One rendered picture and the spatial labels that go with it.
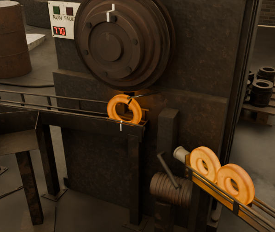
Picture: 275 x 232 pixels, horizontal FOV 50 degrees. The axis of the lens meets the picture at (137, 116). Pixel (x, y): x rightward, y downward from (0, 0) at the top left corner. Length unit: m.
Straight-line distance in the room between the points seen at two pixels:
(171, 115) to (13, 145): 0.81
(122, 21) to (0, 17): 2.95
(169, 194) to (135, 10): 0.82
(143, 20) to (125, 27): 0.08
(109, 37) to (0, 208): 1.41
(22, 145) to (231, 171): 1.03
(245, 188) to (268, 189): 1.23
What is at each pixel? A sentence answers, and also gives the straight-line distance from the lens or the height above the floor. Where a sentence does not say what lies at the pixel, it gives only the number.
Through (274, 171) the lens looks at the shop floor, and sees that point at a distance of 2.52.
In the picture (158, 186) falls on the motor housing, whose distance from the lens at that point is 1.42.
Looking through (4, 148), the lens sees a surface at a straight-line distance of 1.65.
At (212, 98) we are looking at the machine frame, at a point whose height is 0.87.
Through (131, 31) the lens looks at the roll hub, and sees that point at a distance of 1.20.
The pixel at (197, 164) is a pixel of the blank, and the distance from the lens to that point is 1.26.
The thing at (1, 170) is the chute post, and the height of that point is 0.01.
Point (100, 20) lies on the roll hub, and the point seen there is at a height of 1.22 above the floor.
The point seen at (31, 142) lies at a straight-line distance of 1.63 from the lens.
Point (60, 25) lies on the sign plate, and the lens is 1.66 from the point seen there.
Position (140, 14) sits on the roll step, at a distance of 1.24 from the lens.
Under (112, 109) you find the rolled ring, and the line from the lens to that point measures 1.52.
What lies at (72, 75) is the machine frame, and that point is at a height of 0.87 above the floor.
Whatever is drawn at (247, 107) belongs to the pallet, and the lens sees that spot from 3.05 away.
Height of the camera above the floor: 1.47
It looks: 29 degrees down
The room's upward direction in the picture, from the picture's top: straight up
